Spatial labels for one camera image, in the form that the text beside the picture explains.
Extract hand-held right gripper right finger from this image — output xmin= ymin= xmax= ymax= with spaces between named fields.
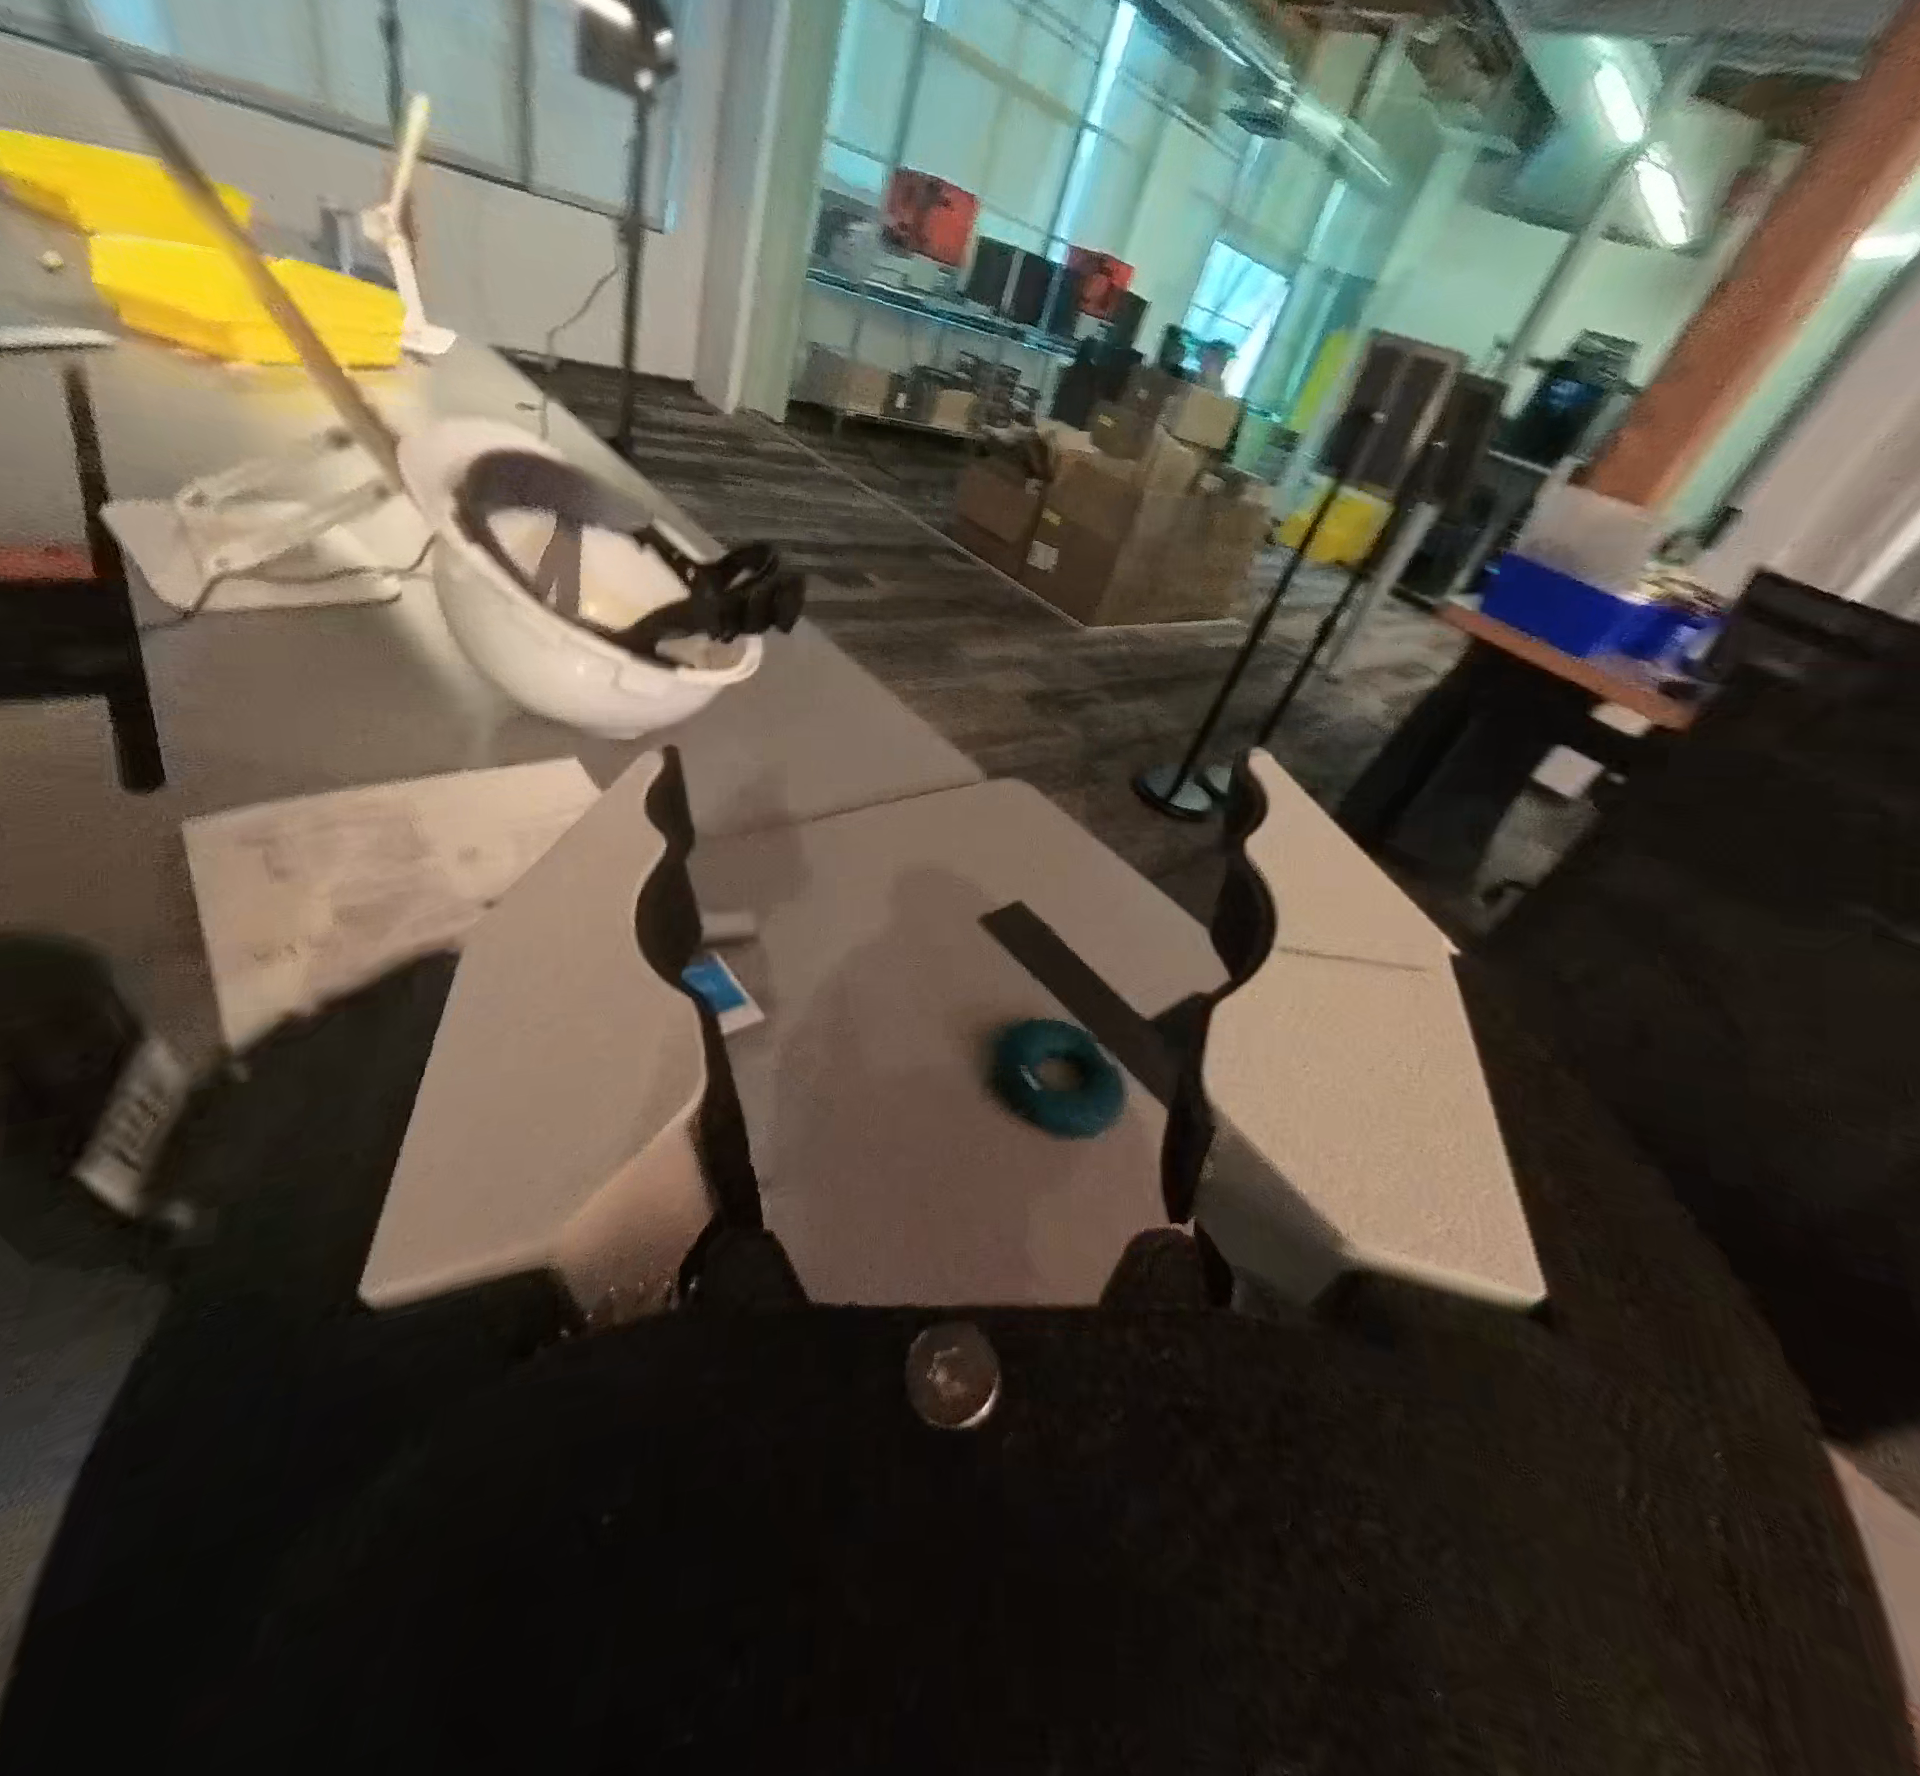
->
xmin=1159 ymin=749 xmax=1549 ymax=1309

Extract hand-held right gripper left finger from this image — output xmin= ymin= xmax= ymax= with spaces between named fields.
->
xmin=355 ymin=748 xmax=769 ymax=1309

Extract teal grip ring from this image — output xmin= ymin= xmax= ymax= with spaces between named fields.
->
xmin=987 ymin=1019 xmax=1128 ymax=1145

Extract blue and white card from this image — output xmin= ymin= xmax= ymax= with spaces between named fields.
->
xmin=677 ymin=958 xmax=769 ymax=1035

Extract printed instruction paper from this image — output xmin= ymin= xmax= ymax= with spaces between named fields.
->
xmin=178 ymin=755 xmax=604 ymax=1051

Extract long black tape strip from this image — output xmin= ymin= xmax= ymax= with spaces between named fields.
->
xmin=980 ymin=900 xmax=1201 ymax=1105

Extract white hard hat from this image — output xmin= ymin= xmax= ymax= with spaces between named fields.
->
xmin=397 ymin=418 xmax=805 ymax=740

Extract wooden desk with black legs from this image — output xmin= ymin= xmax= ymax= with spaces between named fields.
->
xmin=1335 ymin=598 xmax=1703 ymax=893

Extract black mesh office chair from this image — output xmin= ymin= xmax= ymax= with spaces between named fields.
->
xmin=1500 ymin=569 xmax=1920 ymax=1441

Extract blue plastic bin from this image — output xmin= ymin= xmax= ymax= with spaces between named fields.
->
xmin=1476 ymin=550 xmax=1725 ymax=665

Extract yellow floor bin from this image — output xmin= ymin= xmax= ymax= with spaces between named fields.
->
xmin=1275 ymin=486 xmax=1389 ymax=567

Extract clear acrylic stand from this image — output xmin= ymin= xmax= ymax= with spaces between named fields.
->
xmin=176 ymin=435 xmax=406 ymax=580

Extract stack of cardboard boxes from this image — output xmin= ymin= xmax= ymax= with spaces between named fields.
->
xmin=956 ymin=412 xmax=1277 ymax=630

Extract yellow foam pieces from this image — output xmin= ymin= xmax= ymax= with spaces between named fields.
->
xmin=90 ymin=231 xmax=409 ymax=370

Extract black light tripod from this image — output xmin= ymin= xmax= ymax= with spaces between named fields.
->
xmin=575 ymin=0 xmax=677 ymax=458

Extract white articulated stand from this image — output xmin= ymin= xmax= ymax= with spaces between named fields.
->
xmin=322 ymin=94 xmax=455 ymax=356

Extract grey metal rod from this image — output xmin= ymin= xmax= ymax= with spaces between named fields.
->
xmin=13 ymin=0 xmax=406 ymax=477

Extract yellow plastic tray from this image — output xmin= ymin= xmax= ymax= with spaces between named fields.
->
xmin=0 ymin=129 xmax=253 ymax=236

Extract wire storage shelf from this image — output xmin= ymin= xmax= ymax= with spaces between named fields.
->
xmin=801 ymin=164 xmax=1157 ymax=437

